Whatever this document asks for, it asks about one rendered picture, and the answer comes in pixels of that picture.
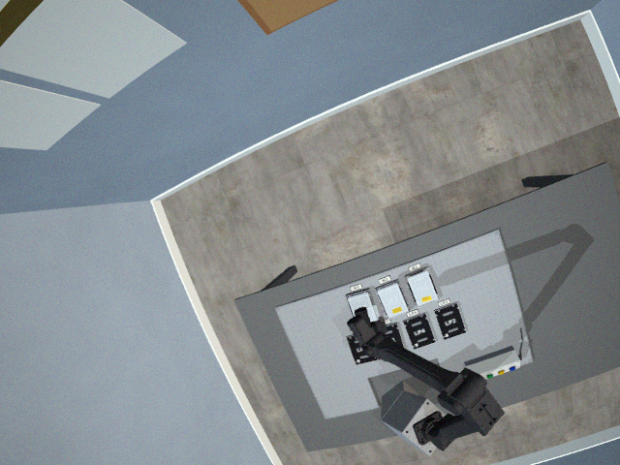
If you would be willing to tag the white control panel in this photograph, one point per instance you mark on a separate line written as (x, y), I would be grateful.
(496, 363)

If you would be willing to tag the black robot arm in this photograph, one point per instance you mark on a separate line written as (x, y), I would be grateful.
(460, 393)

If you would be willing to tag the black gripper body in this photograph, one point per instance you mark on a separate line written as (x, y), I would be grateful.
(381, 327)

